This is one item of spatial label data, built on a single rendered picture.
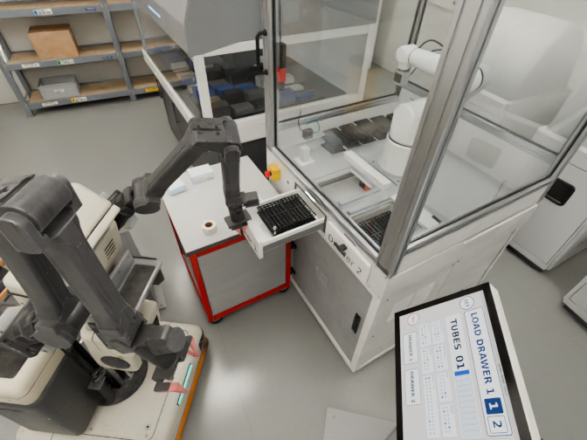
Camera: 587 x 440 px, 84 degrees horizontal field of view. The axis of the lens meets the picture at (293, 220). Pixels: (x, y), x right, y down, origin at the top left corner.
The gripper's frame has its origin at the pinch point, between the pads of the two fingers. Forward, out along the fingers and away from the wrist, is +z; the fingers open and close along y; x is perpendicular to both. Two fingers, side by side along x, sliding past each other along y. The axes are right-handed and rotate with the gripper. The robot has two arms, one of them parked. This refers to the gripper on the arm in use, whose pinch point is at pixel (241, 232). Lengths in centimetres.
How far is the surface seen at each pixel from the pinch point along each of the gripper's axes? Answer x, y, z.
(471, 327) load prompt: -83, 35, -21
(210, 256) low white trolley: 14.6, -15.0, 22.7
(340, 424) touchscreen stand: -67, 11, 88
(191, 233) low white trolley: 23.5, -18.9, 12.1
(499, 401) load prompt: -98, 25, -24
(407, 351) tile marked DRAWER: -76, 23, -7
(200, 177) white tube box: 61, -2, 10
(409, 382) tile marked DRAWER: -83, 17, -8
